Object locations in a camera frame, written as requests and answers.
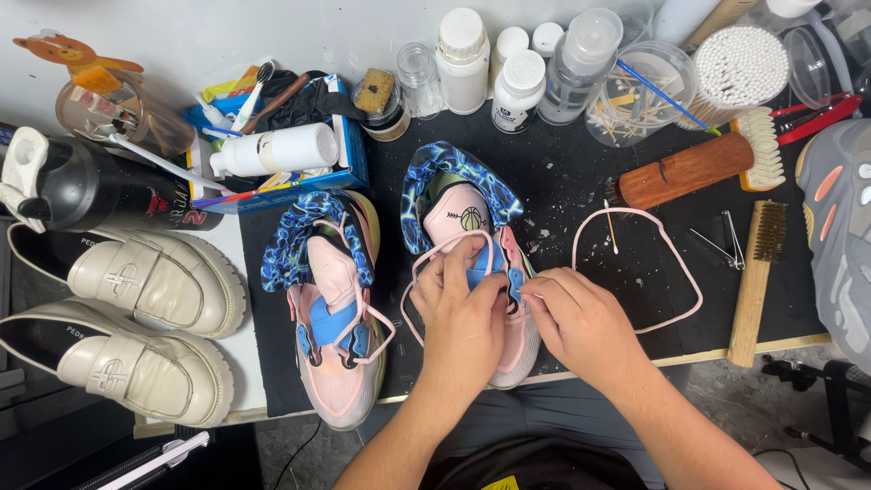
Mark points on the black and white tool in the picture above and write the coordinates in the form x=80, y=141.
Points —
x=150, y=463

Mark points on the clear plastic lid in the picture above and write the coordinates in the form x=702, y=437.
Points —
x=806, y=68

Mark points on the tall white plastic bottle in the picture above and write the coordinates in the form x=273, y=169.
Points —
x=463, y=68

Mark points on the empty clear small jar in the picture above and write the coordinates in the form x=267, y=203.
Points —
x=418, y=81

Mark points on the clear pump dispenser bottle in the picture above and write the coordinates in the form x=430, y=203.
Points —
x=575, y=75

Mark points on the white toothbrush with dark bristles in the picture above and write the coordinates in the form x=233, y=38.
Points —
x=248, y=102

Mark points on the black work mat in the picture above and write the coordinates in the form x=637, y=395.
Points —
x=578, y=177

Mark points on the small white capped bottle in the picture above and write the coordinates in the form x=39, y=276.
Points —
x=546, y=37

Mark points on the clear tub of used swabs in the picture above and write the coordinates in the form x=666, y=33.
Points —
x=646, y=116

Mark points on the wooden brush with white bristles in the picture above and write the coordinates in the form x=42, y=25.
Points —
x=687, y=170

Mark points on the clear tub of cotton swabs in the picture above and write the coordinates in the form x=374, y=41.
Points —
x=738, y=68

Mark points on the blue cardboard box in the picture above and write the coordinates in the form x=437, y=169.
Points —
x=350, y=153

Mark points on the brown glass cup of tools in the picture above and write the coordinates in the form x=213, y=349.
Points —
x=156, y=122

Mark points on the orange fox figure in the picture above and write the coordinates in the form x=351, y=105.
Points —
x=65, y=51

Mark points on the yellow stained sponge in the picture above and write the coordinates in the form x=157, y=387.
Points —
x=374, y=90

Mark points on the clear plastic cup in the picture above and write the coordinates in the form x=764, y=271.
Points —
x=636, y=20

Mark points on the person's right hand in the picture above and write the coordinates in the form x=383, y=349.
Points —
x=588, y=326

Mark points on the cream leather loafer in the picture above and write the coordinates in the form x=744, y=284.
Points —
x=143, y=371
x=156, y=279

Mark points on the white bottle with nozzle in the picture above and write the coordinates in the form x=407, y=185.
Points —
x=286, y=150

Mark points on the laced pink sneaker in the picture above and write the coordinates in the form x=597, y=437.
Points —
x=337, y=381

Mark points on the black bottle with white lid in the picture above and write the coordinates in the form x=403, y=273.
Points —
x=88, y=187

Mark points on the person's grey trousers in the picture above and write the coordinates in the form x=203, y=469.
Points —
x=544, y=408

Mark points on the pink sneaker with basketball print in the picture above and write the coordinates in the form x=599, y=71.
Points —
x=456, y=214

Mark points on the black cloth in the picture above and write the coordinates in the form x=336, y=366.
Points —
x=306, y=102

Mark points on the slim white capped bottle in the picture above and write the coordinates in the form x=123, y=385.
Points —
x=509, y=44

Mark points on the black tripod stand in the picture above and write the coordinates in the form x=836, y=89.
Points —
x=840, y=408

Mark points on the long white toothbrush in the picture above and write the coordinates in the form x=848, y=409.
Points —
x=163, y=163

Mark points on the white bottle with dark label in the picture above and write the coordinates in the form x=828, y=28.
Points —
x=517, y=95

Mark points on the large white bottle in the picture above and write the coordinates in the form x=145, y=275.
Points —
x=684, y=20

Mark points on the small jar with dark rim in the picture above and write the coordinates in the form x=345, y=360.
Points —
x=391, y=122

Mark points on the wooden brush with brass bristles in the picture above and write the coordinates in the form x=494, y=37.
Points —
x=752, y=292

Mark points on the metal tweezers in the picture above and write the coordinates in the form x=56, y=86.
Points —
x=731, y=248

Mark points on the single cotton swab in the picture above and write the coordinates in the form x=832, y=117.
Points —
x=611, y=228

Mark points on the person's left hand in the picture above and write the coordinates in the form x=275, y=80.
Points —
x=459, y=320

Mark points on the grey sneaker with orange marks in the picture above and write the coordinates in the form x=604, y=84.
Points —
x=840, y=238

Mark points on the pink shoelace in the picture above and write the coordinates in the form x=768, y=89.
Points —
x=670, y=248

